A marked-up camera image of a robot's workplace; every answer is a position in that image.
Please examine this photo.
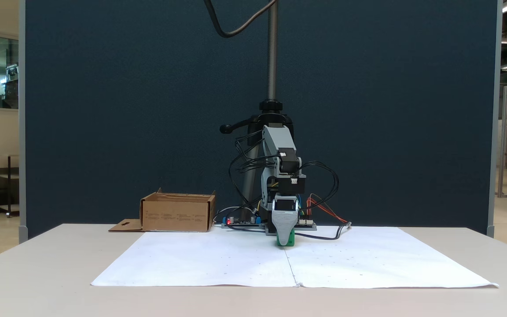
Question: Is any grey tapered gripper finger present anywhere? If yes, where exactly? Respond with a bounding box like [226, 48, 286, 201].
[271, 211, 299, 247]

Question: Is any green die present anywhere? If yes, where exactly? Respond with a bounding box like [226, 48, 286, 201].
[276, 229, 295, 247]

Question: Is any blue circuit board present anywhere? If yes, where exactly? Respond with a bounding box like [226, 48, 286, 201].
[221, 215, 266, 229]

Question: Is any white paper sheet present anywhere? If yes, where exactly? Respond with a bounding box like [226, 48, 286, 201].
[91, 231, 299, 288]
[284, 226, 500, 289]

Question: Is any brown cardboard box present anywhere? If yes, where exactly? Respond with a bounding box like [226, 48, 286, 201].
[108, 188, 217, 233]

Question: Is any black and silver tripod stand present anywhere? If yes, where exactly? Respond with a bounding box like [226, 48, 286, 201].
[219, 0, 296, 210]

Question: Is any dark blue partition panel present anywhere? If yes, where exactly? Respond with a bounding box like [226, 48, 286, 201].
[18, 0, 503, 243]

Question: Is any black metal cart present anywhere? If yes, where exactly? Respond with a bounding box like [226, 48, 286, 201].
[0, 154, 20, 219]

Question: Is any orange wire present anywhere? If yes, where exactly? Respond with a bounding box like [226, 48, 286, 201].
[307, 193, 350, 224]

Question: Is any black cable with white connector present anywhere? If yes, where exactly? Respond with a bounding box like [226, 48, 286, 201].
[294, 222, 352, 241]

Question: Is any black gripper motor cable loop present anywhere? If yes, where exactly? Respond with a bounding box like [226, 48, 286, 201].
[300, 161, 340, 211]

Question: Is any black base cable bundle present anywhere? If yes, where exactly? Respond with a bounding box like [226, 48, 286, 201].
[213, 205, 259, 221]

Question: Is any black arm motor cable loop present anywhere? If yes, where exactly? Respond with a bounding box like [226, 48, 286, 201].
[228, 131, 277, 213]

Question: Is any black overhead camera cable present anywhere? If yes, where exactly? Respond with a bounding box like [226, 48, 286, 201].
[203, 0, 279, 39]

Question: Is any framed wall window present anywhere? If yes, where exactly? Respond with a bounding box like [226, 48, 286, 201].
[0, 29, 20, 114]

